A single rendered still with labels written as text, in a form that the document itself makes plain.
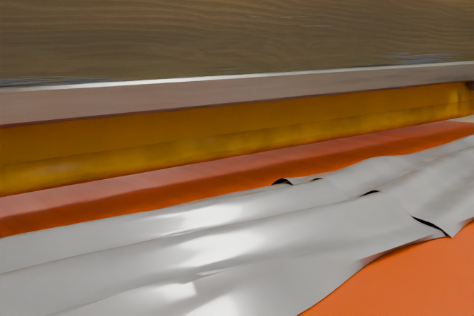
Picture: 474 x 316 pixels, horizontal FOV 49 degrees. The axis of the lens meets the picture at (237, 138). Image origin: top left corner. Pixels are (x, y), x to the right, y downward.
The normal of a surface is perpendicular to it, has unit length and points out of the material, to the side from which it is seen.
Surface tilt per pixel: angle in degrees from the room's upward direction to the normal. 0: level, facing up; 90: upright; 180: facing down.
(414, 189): 34
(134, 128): 90
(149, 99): 90
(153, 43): 90
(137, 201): 0
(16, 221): 0
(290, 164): 0
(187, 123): 90
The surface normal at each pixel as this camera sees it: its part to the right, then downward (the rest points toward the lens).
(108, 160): 0.60, 0.10
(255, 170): -0.04, -0.99
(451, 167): 0.40, -0.78
